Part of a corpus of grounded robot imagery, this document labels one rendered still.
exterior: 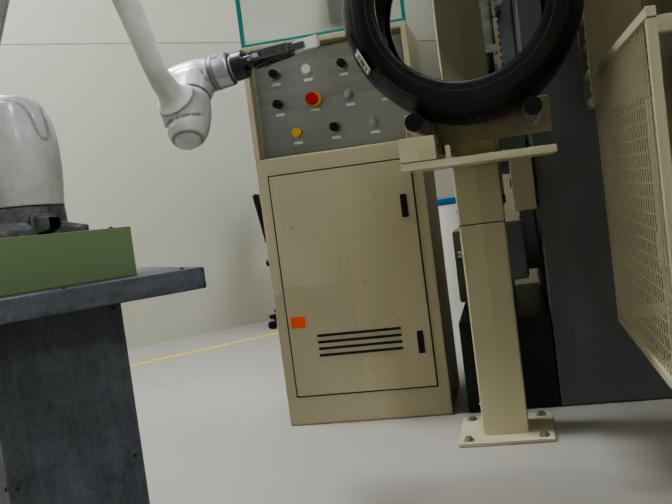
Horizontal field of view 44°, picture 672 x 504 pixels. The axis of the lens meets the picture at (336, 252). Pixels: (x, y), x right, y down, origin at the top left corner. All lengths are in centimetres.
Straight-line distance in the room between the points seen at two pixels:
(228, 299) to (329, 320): 270
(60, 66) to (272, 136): 254
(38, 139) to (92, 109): 351
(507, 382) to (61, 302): 139
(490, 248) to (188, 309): 319
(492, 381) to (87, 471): 124
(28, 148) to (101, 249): 24
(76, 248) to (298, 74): 142
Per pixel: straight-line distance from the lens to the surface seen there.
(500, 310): 242
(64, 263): 158
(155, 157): 527
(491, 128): 237
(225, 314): 542
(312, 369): 281
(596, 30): 237
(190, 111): 211
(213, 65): 224
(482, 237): 240
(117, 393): 166
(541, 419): 262
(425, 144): 203
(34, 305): 148
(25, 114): 169
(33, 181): 166
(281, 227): 277
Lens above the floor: 75
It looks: 4 degrees down
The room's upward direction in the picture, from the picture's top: 7 degrees counter-clockwise
